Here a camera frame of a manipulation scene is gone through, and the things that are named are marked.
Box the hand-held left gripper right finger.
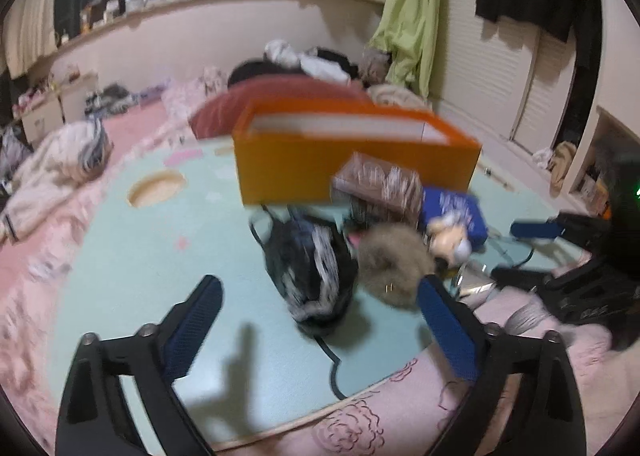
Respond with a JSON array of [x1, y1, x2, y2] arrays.
[[417, 276, 587, 456]]

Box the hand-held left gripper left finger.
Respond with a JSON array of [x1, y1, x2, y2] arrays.
[[55, 275, 224, 456]]

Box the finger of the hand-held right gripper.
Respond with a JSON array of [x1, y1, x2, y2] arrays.
[[510, 213, 576, 247], [490, 266, 571, 297]]

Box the round metal tin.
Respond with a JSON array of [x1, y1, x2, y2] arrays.
[[450, 263, 496, 297]]

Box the white plush toy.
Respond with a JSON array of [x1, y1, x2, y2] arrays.
[[427, 223, 473, 267]]

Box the brown fur pompom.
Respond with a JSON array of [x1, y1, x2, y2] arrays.
[[357, 223, 438, 309]]

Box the black lace cloth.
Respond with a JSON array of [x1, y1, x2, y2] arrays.
[[249, 206, 358, 327]]

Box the small brown box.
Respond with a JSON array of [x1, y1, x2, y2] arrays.
[[331, 152, 425, 229]]

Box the orange box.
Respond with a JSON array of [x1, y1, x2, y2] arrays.
[[231, 98, 483, 207]]

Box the cartoon printed desktop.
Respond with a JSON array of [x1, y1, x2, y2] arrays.
[[52, 136, 591, 452]]

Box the cream cloth bundle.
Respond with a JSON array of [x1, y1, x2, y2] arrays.
[[532, 141, 578, 191]]

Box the white open cabinet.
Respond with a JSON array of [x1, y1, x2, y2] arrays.
[[565, 106, 640, 217]]

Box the white louvered closet doors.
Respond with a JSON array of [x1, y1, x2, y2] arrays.
[[430, 0, 596, 157]]

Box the pink floral bedsheet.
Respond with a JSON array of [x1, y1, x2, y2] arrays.
[[0, 80, 640, 456]]

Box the beige garment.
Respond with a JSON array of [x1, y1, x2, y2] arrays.
[[367, 83, 431, 111]]

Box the white fluffy blanket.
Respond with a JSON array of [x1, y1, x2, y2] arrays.
[[0, 121, 108, 241]]

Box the red cushion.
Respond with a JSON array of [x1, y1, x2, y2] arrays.
[[190, 76, 371, 139]]

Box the hanging green cloth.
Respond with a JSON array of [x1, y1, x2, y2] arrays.
[[370, 0, 448, 99]]

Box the dark striped clothes pile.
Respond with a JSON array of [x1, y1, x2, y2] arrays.
[[85, 83, 133, 117]]

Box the black clothes pile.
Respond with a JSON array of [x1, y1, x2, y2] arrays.
[[227, 50, 361, 86]]

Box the white clothes pile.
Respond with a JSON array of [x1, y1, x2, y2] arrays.
[[264, 40, 351, 84]]

